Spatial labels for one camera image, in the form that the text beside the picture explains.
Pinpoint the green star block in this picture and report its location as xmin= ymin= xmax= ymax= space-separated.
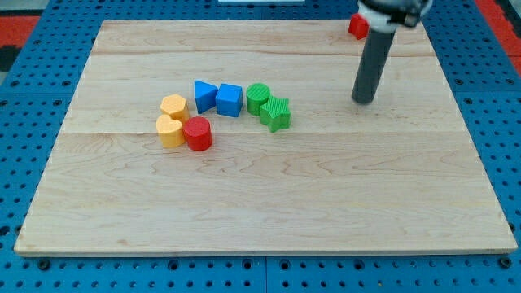
xmin=260 ymin=96 xmax=291 ymax=133

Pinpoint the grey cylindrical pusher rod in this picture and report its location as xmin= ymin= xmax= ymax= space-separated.
xmin=352 ymin=28 xmax=396 ymax=105

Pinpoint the green cylinder block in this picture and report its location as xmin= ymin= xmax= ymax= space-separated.
xmin=246 ymin=83 xmax=271 ymax=116

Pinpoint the wooden board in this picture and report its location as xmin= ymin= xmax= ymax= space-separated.
xmin=15 ymin=20 xmax=518 ymax=257

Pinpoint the red cylinder block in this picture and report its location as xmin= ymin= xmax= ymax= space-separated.
xmin=182 ymin=116 xmax=212 ymax=151

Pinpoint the yellow heart block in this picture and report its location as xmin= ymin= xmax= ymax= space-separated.
xmin=155 ymin=114 xmax=186 ymax=148

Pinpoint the blue cube block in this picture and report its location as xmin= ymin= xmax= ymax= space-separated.
xmin=216 ymin=83 xmax=243 ymax=117

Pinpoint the red star block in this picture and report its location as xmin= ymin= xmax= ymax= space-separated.
xmin=348 ymin=13 xmax=370 ymax=40

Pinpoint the blue triangle block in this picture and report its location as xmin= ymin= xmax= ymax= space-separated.
xmin=194 ymin=80 xmax=218 ymax=114

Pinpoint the yellow hexagon block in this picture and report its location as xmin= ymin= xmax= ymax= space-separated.
xmin=160 ymin=94 xmax=190 ymax=123

